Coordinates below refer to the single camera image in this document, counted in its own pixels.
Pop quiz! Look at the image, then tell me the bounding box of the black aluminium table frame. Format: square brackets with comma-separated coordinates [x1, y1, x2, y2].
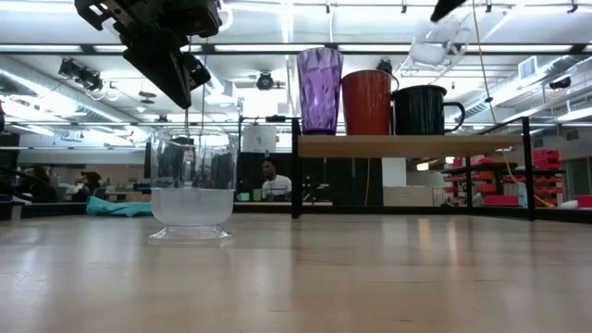
[0, 201, 592, 223]

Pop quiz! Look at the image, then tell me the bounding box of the person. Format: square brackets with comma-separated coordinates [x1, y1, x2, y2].
[260, 157, 294, 201]
[17, 165, 60, 204]
[73, 170, 104, 204]

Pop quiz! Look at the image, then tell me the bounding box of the red storage bin rack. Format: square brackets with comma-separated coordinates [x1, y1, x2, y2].
[441, 147, 566, 209]

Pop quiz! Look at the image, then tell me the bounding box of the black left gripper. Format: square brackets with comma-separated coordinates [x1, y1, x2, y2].
[73, 0, 224, 110]

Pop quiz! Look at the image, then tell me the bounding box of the black overhead rig device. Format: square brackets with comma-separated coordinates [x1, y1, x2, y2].
[57, 57, 105, 93]

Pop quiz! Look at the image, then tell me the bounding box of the wooden shelf black frame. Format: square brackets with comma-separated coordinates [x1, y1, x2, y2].
[290, 115, 537, 222]

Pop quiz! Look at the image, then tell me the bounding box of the silver ventilation duct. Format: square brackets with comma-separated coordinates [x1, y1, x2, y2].
[0, 55, 126, 124]
[462, 54, 592, 122]

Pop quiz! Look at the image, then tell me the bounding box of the black overhead frame bar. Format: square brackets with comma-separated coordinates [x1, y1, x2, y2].
[0, 43, 592, 54]

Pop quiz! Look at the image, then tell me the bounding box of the thin grey hanging cable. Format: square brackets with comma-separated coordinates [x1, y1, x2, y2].
[470, 0, 500, 125]

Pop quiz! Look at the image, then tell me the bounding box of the white background box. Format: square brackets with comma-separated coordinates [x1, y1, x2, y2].
[241, 125, 278, 154]

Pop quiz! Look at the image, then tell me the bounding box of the beige cabinet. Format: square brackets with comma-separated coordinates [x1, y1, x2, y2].
[382, 184, 448, 208]

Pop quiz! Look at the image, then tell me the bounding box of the clear glass cup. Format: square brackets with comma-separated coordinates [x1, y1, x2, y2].
[147, 126, 238, 243]
[408, 16, 465, 67]

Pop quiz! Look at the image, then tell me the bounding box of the dark blue mug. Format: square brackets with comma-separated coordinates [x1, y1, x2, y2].
[391, 84, 467, 136]

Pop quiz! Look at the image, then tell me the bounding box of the blue cloth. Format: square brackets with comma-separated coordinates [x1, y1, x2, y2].
[85, 195, 154, 218]

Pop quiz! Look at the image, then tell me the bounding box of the black round ceiling camera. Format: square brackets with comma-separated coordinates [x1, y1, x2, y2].
[255, 70, 276, 92]

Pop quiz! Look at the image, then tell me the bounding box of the yellow hanging cable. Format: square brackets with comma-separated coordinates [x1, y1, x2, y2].
[501, 151, 559, 209]

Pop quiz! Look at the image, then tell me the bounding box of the purple faceted plastic tumbler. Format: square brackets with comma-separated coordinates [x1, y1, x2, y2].
[296, 46, 344, 136]

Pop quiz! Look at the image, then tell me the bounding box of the orange mug white inside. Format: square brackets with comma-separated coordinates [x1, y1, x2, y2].
[340, 68, 400, 136]

